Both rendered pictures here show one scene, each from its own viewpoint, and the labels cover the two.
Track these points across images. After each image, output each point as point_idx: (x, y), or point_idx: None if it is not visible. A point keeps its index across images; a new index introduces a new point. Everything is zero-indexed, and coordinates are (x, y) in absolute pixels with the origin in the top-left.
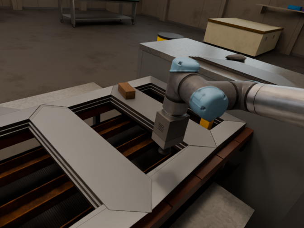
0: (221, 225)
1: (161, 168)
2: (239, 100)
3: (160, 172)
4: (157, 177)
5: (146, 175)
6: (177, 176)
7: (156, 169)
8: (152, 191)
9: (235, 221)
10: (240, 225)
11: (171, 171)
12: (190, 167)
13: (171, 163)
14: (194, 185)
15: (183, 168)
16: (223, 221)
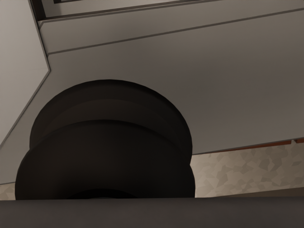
0: (241, 162)
1: (157, 39)
2: None
3: (132, 58)
4: (92, 77)
5: (35, 30)
6: (192, 126)
7: (120, 27)
8: (18, 130)
9: (275, 173)
10: (274, 184)
11: (189, 89)
12: (297, 120)
13: (236, 42)
14: (240, 148)
15: (259, 108)
16: (255, 159)
